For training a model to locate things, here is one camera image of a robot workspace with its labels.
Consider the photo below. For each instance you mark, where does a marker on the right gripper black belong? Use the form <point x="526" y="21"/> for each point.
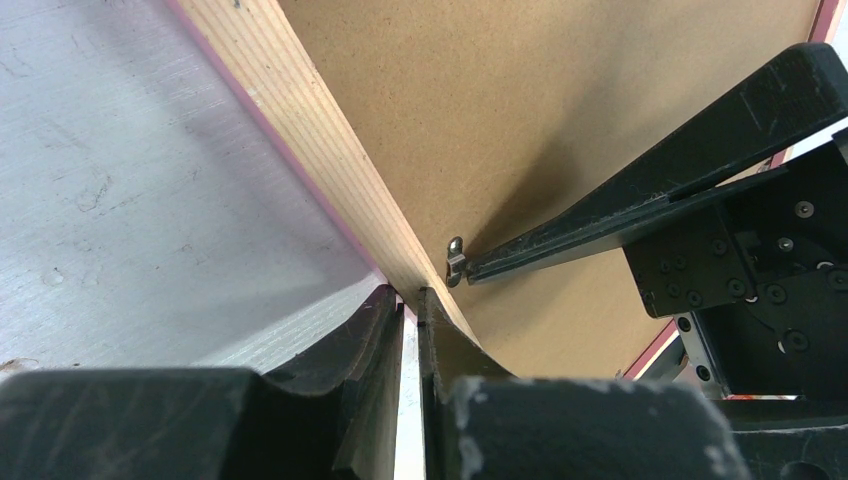
<point x="757" y="280"/>

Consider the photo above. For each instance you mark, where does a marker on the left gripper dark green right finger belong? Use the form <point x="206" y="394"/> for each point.
<point x="482" y="422"/>

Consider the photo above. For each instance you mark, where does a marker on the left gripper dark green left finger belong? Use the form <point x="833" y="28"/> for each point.
<point x="328" y="413"/>

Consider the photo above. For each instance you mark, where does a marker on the light wooden picture frame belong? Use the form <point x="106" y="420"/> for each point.
<point x="580" y="319"/>

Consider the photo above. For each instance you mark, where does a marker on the brown frame backing board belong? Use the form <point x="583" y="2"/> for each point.
<point x="487" y="118"/>

